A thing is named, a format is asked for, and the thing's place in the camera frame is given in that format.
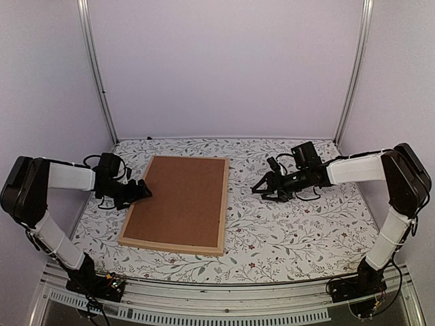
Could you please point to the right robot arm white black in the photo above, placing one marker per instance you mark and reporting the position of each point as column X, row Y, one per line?
column 393, row 181

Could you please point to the brown backing board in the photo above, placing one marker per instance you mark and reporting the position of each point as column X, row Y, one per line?
column 176, row 200

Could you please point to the aluminium corner post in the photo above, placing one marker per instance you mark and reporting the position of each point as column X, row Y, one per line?
column 363, row 35
column 86, row 25

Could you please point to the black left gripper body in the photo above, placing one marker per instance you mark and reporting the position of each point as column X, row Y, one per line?
column 122, row 195

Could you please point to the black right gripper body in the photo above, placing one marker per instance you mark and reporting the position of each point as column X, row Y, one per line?
column 299, row 182

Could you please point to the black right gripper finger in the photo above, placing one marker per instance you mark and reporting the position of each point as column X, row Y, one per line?
column 266, row 184
column 271, row 196

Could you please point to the aluminium front rail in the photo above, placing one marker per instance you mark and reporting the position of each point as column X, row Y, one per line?
column 149, row 302

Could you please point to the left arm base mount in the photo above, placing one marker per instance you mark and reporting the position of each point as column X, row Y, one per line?
column 85, row 281

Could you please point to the right aluminium corner post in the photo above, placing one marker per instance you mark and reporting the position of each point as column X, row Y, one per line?
column 363, row 35

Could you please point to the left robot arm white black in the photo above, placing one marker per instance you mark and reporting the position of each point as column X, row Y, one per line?
column 24, row 198

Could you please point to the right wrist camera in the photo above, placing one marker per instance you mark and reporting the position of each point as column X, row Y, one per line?
column 304, row 155

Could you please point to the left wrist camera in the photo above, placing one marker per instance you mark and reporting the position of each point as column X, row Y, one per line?
column 112, row 166

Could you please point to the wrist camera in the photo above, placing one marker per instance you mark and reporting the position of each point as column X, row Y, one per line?
column 304, row 155
column 112, row 166

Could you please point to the left aluminium corner post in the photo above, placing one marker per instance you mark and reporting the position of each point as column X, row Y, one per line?
column 86, row 25

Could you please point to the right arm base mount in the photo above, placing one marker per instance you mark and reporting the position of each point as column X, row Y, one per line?
column 368, row 286

